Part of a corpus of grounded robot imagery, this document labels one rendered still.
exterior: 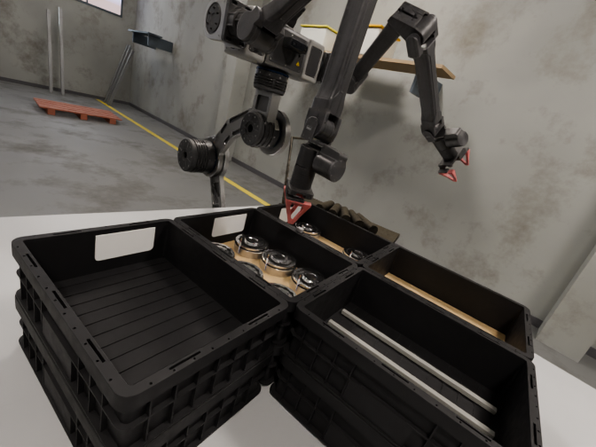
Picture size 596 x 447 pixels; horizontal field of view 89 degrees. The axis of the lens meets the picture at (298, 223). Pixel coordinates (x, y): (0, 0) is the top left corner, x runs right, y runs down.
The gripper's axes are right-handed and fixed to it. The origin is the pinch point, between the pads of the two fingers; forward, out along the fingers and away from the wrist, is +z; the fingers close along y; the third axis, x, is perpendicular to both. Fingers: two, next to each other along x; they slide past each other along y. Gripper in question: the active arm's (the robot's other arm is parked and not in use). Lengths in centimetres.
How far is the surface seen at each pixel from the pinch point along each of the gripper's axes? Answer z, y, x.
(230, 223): 9.9, 7.4, 15.5
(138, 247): 11.0, -12.4, 34.1
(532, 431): 1, -53, -33
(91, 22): -18, 908, 487
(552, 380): 26, -19, -93
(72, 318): 3, -43, 32
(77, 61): 84, 883, 508
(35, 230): 31, 15, 73
